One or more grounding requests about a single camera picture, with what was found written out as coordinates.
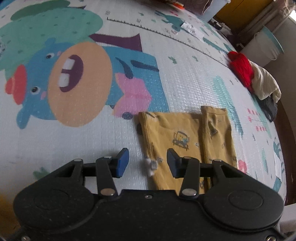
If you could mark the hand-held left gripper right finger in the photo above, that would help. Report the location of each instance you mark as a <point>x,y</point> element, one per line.
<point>172,162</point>

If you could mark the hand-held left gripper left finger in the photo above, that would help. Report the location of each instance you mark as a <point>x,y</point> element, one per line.
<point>122,162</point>

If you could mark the yellow printed vest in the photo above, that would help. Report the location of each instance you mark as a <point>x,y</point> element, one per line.
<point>185,125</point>

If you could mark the cartoon printed play mat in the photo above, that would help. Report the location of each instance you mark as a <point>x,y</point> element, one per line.
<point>92,143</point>

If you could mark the white paper sheet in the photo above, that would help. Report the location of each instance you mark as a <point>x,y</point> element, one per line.
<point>278,163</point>

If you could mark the navy striped garment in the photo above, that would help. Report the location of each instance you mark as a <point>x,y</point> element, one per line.
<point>269,107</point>

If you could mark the red garment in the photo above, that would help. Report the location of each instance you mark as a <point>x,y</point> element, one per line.
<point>242,67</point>

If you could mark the cream garment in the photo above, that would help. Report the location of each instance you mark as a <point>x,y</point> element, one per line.
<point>263,81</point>

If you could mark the crumpled white paper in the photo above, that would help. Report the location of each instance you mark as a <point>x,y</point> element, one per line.
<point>192,29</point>

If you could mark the white bucket teal rim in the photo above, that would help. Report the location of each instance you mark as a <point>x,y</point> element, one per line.
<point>261,48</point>

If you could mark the white barrel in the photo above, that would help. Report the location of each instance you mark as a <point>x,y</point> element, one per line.
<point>215,9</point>

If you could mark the yellow wooden cabinet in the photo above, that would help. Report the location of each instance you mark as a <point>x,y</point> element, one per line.
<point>240,9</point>

